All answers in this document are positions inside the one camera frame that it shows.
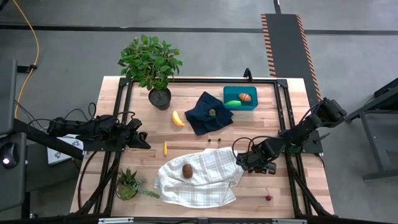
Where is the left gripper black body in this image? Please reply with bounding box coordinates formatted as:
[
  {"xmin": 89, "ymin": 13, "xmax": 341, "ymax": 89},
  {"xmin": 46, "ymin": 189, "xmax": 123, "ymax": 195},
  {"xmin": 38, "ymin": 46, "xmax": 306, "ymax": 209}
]
[{"xmin": 123, "ymin": 123, "xmax": 138, "ymax": 147}]

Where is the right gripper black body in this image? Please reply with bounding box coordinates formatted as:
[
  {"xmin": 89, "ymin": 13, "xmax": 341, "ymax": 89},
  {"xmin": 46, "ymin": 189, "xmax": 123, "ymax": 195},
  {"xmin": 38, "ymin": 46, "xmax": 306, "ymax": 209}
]
[{"xmin": 236, "ymin": 146, "xmax": 271, "ymax": 171}]

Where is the yellow toy banana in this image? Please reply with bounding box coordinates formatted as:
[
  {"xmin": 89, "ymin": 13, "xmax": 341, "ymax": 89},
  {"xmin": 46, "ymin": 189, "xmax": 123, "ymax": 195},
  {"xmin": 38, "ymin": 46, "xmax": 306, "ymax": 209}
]
[{"xmin": 171, "ymin": 110, "xmax": 185, "ymax": 128}]

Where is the teal plastic tupperware container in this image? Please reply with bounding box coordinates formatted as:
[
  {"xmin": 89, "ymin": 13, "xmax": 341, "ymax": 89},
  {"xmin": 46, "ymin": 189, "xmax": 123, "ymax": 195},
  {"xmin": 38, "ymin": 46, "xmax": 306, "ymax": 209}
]
[{"xmin": 223, "ymin": 85, "xmax": 259, "ymax": 112}]

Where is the small potted succulent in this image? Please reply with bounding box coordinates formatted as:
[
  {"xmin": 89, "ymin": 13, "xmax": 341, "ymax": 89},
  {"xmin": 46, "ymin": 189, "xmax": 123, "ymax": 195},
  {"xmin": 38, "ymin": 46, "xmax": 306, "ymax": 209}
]
[{"xmin": 114, "ymin": 167, "xmax": 161, "ymax": 202}]

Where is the white plaid kitchen towel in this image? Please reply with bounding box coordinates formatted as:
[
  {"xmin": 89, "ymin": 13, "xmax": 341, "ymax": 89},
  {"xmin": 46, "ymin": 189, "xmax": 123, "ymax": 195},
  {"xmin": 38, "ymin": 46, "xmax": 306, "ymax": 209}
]
[{"xmin": 154, "ymin": 146, "xmax": 246, "ymax": 208}]

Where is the navy blue cloth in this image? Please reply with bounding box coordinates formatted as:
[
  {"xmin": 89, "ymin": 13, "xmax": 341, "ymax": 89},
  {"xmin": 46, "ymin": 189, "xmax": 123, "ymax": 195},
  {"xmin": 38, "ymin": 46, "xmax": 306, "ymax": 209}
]
[{"xmin": 184, "ymin": 91, "xmax": 234, "ymax": 136}]

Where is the large leafy potted plant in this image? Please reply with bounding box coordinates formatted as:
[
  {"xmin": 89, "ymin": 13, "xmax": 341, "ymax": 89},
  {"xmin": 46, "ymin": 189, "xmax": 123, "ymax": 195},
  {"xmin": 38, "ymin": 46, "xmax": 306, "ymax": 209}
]
[{"xmin": 117, "ymin": 34, "xmax": 183, "ymax": 111}]

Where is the white printed cardboard box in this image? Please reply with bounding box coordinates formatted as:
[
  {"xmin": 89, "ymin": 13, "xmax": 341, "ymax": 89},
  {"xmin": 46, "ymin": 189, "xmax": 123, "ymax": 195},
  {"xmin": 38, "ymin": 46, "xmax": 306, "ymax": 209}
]
[{"xmin": 46, "ymin": 133, "xmax": 85, "ymax": 166}]

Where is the black diagonal beam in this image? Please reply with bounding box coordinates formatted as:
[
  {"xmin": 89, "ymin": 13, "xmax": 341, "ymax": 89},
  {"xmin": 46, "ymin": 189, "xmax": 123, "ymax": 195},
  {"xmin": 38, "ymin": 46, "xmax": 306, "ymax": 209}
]
[{"xmin": 12, "ymin": 118, "xmax": 85, "ymax": 161}]

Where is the dark metal table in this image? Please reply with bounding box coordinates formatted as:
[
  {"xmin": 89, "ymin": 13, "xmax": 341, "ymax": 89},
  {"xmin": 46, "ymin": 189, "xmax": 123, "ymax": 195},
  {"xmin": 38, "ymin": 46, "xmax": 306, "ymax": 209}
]
[{"xmin": 345, "ymin": 77, "xmax": 398, "ymax": 181}]

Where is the black striped-edge floor mat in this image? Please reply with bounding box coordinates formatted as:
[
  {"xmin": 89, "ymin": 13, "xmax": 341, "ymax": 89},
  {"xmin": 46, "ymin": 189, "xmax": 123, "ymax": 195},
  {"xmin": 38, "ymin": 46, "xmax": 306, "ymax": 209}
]
[{"xmin": 260, "ymin": 12, "xmax": 323, "ymax": 100}]

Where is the black device with light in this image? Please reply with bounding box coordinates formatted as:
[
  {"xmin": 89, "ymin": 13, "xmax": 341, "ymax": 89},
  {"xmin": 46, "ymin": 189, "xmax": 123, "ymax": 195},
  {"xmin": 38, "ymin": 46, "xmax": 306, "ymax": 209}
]
[{"xmin": 0, "ymin": 141, "xmax": 19, "ymax": 170}]

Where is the dark grey cart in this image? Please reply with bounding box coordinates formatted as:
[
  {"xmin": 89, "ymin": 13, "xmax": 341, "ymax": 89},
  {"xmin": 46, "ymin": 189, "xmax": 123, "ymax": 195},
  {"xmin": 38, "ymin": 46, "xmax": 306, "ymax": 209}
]
[{"xmin": 0, "ymin": 57, "xmax": 29, "ymax": 218}]

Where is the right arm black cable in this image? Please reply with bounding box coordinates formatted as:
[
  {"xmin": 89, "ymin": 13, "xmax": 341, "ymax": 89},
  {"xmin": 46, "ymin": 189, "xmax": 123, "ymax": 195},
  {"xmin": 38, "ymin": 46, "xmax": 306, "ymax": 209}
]
[{"xmin": 231, "ymin": 136, "xmax": 268, "ymax": 158}]

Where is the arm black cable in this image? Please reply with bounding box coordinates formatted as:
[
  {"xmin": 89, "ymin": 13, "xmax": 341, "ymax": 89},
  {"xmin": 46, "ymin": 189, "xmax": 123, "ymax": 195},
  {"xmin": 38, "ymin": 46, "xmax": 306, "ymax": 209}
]
[
  {"xmin": 27, "ymin": 101, "xmax": 137, "ymax": 133},
  {"xmin": 231, "ymin": 136, "xmax": 268, "ymax": 158}
]

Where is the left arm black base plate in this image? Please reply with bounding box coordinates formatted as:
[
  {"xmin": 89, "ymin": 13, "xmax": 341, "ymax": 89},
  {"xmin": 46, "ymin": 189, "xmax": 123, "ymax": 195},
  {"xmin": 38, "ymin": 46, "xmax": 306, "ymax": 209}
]
[{"xmin": 82, "ymin": 136, "xmax": 127, "ymax": 153}]

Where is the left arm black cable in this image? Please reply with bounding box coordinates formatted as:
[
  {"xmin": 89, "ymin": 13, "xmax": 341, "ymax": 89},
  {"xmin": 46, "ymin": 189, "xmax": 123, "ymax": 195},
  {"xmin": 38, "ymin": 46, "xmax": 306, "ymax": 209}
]
[{"xmin": 27, "ymin": 101, "xmax": 137, "ymax": 133}]

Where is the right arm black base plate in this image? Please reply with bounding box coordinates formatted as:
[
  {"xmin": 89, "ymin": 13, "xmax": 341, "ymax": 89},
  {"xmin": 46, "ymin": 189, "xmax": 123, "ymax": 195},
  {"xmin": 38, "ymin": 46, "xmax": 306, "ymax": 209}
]
[{"xmin": 278, "ymin": 128, "xmax": 331, "ymax": 156}]

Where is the silver frame bracket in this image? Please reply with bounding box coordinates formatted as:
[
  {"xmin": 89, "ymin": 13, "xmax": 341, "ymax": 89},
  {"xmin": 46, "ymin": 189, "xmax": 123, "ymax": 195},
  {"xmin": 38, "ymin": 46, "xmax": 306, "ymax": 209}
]
[
  {"xmin": 98, "ymin": 217, "xmax": 134, "ymax": 224},
  {"xmin": 272, "ymin": 218, "xmax": 308, "ymax": 224}
]

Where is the dark curved hose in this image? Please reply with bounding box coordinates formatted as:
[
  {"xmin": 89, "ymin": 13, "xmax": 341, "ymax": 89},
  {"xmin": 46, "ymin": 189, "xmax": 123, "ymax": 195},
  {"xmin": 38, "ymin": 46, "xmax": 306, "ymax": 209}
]
[{"xmin": 76, "ymin": 151, "xmax": 99, "ymax": 210}]

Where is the black aluminium table frame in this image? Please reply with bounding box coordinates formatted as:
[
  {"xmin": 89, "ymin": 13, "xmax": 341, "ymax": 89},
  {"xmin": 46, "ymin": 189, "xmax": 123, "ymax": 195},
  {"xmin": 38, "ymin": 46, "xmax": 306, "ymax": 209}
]
[{"xmin": 70, "ymin": 75, "xmax": 335, "ymax": 220}]

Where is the yellow cable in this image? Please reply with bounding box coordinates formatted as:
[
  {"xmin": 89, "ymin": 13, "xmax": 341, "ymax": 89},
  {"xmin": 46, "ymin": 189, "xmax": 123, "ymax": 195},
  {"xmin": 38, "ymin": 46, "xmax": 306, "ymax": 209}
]
[{"xmin": 11, "ymin": 0, "xmax": 40, "ymax": 119}]

